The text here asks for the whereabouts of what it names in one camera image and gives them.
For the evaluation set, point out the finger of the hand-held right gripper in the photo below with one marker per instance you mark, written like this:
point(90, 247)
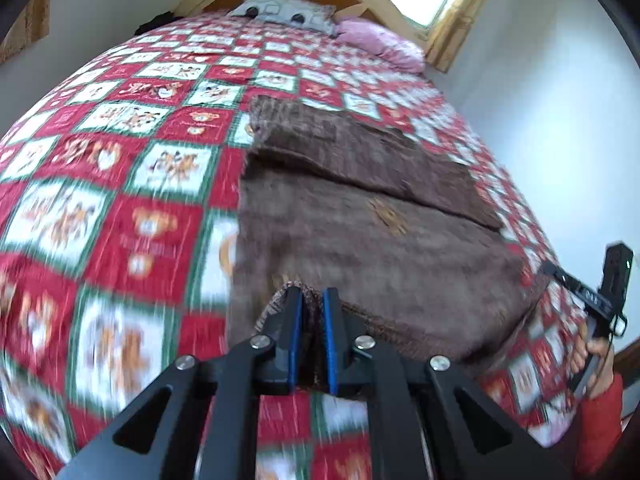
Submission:
point(560, 275)

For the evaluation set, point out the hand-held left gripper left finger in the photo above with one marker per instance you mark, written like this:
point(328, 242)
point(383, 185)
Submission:
point(295, 332)

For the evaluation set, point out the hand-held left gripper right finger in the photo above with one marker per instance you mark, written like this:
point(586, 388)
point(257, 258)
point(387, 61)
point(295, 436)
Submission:
point(330, 342)

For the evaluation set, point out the brown knitted cloth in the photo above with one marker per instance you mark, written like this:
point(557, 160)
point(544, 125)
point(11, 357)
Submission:
point(375, 240)

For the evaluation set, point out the person's right forearm red sleeve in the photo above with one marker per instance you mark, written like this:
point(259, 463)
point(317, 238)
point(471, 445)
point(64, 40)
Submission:
point(600, 425)

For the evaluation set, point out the person's right hand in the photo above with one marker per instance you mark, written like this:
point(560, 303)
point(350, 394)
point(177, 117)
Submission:
point(602, 360)

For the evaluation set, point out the red checkered printed blanket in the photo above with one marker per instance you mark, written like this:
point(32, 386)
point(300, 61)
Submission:
point(125, 160)

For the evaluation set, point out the yellow curtain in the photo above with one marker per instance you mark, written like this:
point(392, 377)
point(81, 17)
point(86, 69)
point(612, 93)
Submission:
point(460, 35)
point(35, 20)

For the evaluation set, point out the pink pillow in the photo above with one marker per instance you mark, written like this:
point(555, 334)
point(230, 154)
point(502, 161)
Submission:
point(380, 40)

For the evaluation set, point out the grey printed pillow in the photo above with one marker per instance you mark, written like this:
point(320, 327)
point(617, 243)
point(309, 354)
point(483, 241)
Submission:
point(280, 10)

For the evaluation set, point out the black object beside headboard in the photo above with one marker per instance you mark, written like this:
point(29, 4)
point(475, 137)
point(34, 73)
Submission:
point(150, 26)

